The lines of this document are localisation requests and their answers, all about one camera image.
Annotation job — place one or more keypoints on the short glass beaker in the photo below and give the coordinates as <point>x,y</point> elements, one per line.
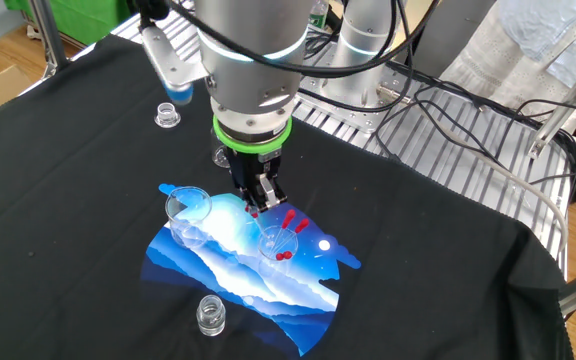
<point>268,247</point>

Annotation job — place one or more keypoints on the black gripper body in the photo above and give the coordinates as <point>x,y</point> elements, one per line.
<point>248,170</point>

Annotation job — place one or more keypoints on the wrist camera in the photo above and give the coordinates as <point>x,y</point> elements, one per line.
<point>178,94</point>

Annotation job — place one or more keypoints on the white lace fabric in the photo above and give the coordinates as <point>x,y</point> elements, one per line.
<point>493,60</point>

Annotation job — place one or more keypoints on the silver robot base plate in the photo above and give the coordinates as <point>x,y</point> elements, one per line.
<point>368,117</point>

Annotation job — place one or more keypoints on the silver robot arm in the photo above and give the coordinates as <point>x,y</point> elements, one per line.
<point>253,60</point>

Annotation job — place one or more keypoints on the wide-mouth glass bottle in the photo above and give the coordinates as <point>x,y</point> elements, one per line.
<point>219,155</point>

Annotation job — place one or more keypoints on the black cloth with blue print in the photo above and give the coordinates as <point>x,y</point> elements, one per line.
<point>43,250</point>

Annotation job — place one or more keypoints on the small clear glass vial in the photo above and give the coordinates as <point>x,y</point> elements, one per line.
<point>211,322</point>

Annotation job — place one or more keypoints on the silver camera bracket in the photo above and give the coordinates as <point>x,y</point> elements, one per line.
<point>168,55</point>

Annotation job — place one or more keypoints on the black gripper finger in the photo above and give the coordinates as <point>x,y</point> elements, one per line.
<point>249,202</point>
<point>270,195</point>

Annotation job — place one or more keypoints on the tall clear glass beaker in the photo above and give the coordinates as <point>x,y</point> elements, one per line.
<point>188,235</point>

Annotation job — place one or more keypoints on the light blue fabric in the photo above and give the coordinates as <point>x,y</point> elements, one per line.
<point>543,30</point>

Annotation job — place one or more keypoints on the glass bottle stopper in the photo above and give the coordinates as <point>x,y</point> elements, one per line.
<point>168,117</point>

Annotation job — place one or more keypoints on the green cloth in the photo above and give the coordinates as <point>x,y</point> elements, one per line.
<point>83,20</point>

